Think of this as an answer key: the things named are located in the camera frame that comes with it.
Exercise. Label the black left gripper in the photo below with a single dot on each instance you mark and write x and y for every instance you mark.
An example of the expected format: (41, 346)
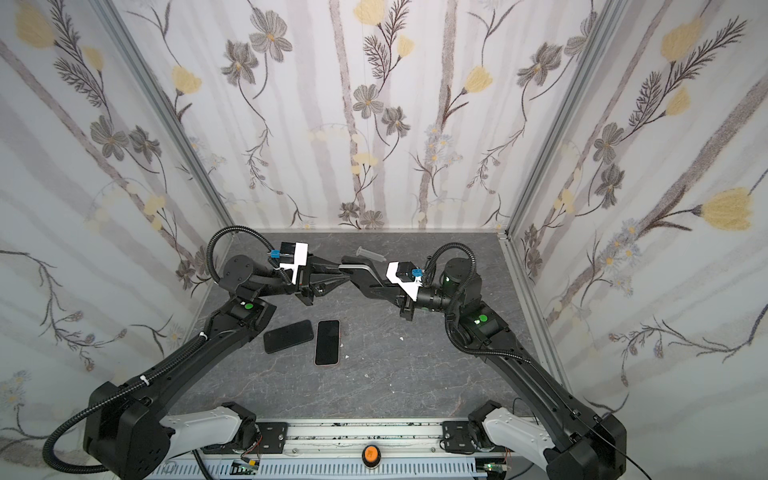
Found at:
(305, 279)

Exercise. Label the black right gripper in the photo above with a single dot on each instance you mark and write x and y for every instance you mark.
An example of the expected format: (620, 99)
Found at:
(402, 295)

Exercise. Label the black phone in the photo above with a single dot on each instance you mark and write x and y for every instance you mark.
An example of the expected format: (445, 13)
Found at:
(360, 265)
(288, 336)

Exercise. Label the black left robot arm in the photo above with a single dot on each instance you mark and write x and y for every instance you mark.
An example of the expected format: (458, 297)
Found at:
(128, 428)

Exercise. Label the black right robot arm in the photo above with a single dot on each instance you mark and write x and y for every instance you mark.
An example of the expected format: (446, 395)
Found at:
(567, 439)

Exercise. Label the phone with pink case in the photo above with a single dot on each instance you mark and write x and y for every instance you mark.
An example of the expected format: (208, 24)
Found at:
(327, 343)

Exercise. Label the black phone lying flat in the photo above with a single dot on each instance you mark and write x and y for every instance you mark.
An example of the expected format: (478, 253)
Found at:
(288, 336)

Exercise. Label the clear plastic tube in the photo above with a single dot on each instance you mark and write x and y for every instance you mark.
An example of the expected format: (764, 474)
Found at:
(373, 256)

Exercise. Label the orange emergency stop button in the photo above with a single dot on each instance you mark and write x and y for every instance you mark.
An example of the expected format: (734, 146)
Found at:
(371, 456)

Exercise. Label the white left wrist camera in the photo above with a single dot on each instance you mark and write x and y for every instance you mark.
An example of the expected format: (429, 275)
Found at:
(289, 260)

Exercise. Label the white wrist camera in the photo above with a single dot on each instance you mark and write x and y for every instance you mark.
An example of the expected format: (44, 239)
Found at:
(289, 260)
(407, 276)

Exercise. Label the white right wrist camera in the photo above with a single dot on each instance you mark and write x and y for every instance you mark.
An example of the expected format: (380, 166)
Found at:
(407, 276)

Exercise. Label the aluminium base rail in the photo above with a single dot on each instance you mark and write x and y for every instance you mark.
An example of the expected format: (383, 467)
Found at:
(500, 446)

